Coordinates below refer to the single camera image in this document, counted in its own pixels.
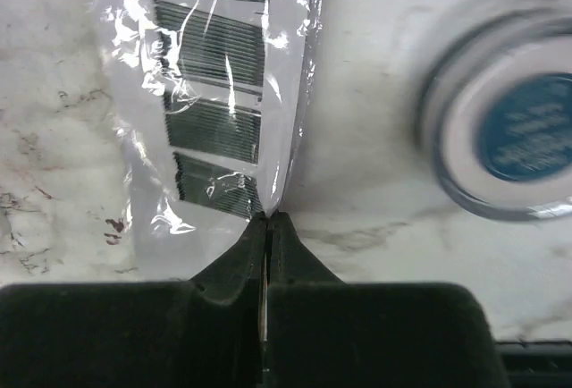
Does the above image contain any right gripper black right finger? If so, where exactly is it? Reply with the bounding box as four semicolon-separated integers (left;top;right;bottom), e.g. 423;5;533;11
265;213;509;387

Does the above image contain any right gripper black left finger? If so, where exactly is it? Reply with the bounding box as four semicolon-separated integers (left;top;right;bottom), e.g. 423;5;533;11
1;215;267;387

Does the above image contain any eyeshadow palette package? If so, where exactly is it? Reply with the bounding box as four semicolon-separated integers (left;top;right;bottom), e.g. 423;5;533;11
88;0;322;280

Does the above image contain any round compact with lid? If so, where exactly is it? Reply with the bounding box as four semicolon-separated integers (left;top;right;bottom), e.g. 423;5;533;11
416;9;571;222

